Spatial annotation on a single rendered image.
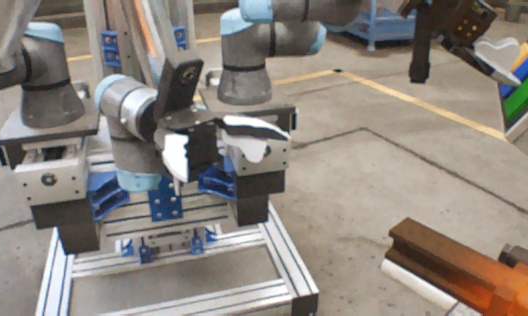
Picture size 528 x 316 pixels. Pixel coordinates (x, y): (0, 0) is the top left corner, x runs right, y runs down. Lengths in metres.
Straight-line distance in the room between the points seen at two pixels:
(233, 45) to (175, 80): 0.58
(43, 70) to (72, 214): 0.34
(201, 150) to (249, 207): 0.62
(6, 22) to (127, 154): 0.33
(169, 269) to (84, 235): 0.46
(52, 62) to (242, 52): 0.45
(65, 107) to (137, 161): 0.44
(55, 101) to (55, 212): 0.26
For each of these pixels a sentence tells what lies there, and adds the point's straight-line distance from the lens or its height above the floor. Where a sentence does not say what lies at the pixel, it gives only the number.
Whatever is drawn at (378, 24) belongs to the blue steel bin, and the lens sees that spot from 5.29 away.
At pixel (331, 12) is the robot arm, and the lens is 0.79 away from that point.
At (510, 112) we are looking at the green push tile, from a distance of 0.75.
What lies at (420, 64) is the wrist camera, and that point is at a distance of 0.74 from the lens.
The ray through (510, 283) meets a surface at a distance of 0.35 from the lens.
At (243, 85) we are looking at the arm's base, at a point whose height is 0.87.
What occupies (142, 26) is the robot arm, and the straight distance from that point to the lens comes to 0.81.
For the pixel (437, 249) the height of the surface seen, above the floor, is 1.01.
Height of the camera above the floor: 1.23
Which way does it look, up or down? 28 degrees down
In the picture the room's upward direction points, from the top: straight up
